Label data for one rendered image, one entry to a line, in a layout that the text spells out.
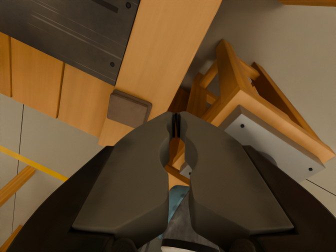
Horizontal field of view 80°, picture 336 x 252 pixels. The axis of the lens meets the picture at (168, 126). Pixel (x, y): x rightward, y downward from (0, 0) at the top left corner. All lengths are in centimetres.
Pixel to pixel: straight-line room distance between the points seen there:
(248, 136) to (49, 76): 53
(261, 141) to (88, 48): 46
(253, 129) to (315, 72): 105
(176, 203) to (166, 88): 25
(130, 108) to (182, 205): 24
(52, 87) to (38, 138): 167
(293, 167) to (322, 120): 109
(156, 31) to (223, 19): 92
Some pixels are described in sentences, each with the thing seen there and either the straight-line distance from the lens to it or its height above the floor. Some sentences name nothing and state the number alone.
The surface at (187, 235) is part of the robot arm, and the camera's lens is 43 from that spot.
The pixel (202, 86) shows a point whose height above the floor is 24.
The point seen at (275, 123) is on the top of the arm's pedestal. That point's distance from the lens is 58.
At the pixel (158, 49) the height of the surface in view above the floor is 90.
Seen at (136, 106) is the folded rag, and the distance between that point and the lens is 47.
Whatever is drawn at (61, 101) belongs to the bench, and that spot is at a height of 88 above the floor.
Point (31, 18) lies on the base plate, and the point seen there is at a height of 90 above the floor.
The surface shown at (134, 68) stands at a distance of 48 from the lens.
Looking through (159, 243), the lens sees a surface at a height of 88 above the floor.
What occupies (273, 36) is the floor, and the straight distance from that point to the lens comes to 139.
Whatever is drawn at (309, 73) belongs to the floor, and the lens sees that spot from 152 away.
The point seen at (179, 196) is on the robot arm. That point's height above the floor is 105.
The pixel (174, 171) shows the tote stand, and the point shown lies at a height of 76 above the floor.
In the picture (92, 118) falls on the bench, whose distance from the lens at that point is 61.
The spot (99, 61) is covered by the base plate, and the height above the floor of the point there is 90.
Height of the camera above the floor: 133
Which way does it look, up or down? 57 degrees down
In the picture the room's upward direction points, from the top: 161 degrees counter-clockwise
